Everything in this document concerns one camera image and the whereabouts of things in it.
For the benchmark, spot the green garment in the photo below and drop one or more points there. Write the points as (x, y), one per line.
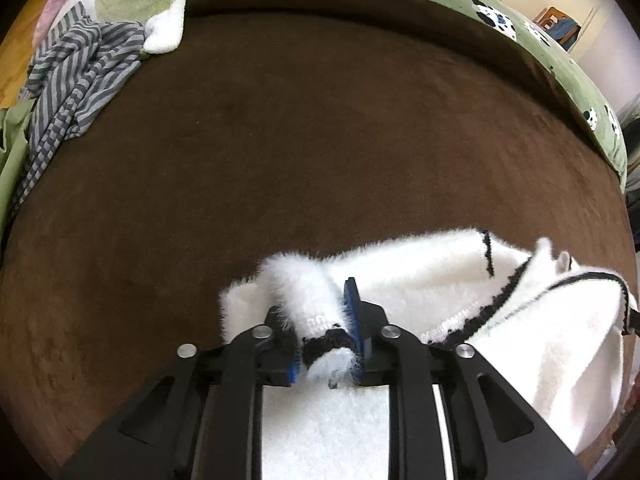
(10, 160)

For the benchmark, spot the white fluffy cardigan black trim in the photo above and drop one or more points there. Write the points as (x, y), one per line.
(550, 360)

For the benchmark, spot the brown bed blanket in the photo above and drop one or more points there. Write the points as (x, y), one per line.
(300, 135)

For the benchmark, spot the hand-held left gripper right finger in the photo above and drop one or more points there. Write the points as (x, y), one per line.
(351, 310)

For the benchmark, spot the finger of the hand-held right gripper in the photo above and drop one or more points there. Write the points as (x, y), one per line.
(633, 322)

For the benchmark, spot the wooden headboard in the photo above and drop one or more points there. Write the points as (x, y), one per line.
(12, 75)

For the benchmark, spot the pink pillow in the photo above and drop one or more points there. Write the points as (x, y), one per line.
(62, 0)

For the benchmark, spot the grey striped garment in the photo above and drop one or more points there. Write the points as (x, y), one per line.
(75, 85)

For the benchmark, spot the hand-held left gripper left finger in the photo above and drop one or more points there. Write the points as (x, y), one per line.
(278, 355)

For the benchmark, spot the blue jeans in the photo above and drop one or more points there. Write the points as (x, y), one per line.
(565, 34)

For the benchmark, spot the wooden chair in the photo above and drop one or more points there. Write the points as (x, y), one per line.
(550, 16)

